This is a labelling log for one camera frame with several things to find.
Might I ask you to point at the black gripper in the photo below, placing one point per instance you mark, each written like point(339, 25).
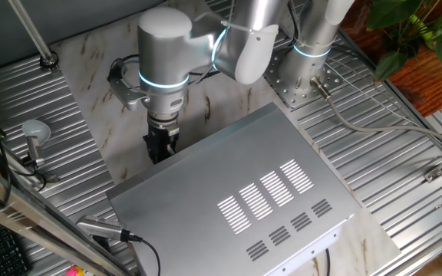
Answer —
point(159, 138)

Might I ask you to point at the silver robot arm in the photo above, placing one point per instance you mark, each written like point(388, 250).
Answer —
point(163, 50)

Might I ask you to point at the silver microwave housing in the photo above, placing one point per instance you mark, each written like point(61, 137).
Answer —
point(205, 214)

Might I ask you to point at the marble pattern table mat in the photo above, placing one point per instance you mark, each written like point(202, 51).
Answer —
point(90, 57)

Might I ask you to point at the pink plastic toy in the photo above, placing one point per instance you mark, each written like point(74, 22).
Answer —
point(71, 271)

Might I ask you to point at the silver pole with black base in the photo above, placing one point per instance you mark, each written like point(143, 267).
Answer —
point(33, 34)

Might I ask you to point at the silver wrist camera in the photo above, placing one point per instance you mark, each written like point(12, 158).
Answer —
point(127, 96)

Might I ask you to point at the silver finned camera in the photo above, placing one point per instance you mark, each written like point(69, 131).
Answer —
point(98, 227)

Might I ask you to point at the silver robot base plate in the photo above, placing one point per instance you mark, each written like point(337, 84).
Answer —
point(282, 88)

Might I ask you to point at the aluminium frame beam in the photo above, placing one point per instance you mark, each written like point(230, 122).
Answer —
point(21, 214)

